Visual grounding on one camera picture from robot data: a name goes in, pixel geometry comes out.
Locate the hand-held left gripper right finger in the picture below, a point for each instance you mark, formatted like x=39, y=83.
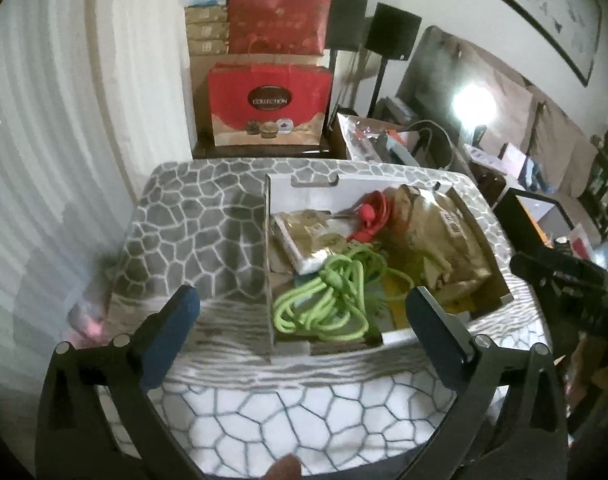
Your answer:
x=434, y=340

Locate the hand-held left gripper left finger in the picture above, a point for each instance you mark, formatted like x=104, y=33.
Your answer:
x=171, y=340

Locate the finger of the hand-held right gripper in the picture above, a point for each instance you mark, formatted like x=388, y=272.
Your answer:
x=534, y=265

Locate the yellow booklet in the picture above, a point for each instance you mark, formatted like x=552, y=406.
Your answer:
x=399, y=310

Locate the large gold snack bag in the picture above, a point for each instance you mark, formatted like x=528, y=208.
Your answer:
x=444, y=240

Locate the small gold packet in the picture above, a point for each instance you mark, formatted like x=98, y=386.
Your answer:
x=309, y=240

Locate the white brown cardboard tray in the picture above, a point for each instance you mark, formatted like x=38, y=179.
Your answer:
x=314, y=185

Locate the person's left hand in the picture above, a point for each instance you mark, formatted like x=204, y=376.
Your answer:
x=283, y=469

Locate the black storage box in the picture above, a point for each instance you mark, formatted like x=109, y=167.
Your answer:
x=509, y=210

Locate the clear plastic bag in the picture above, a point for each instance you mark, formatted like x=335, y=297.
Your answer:
x=88, y=327

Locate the pink box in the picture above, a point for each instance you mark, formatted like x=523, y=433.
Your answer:
x=515, y=160

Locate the dark cabinet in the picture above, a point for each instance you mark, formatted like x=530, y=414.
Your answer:
x=606, y=180

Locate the brown sofa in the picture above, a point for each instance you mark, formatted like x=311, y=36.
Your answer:
x=559, y=150

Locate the grey white patterned blanket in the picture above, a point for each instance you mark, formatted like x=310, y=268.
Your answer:
x=193, y=210

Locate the portable lamp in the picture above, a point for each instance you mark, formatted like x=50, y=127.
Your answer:
x=471, y=102

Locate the dark wooden side table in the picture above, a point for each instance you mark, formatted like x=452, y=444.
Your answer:
x=203, y=149

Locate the white curtain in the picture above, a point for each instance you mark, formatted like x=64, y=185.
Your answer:
x=58, y=160

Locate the black speaker stand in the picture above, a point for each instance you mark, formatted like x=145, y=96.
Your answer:
x=379, y=85

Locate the red gift bag brown base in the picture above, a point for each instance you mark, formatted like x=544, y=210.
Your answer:
x=233, y=105

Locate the black speaker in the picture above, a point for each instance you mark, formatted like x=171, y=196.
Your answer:
x=394, y=30
x=349, y=20

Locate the gold box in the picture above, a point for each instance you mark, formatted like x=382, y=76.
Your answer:
x=206, y=15
x=207, y=31
x=208, y=47

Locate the red gift box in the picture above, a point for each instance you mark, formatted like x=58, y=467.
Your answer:
x=279, y=20

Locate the framed wall painting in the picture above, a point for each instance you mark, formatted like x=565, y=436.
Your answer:
x=534, y=5

